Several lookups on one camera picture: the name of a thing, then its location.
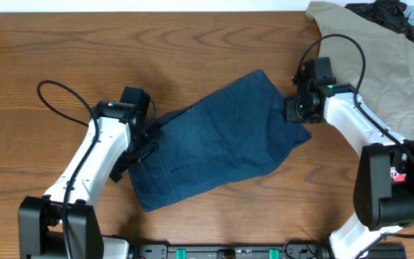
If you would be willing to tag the navy blue shorts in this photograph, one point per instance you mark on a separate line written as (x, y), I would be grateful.
(234, 134)

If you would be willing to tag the black patterned garment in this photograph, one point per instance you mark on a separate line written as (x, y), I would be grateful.
(389, 14)

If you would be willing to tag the red garment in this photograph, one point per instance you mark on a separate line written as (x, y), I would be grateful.
(400, 208)

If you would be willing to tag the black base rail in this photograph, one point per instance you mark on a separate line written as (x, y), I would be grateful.
(235, 252)

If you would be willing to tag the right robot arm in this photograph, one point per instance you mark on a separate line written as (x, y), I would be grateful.
(384, 189)

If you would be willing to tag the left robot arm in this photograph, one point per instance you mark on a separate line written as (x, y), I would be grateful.
(62, 223)

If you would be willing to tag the khaki beige garment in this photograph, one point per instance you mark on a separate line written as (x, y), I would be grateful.
(380, 60)

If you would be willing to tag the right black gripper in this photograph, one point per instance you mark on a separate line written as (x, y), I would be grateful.
(292, 110)

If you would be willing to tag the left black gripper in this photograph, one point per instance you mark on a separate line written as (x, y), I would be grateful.
(135, 155)

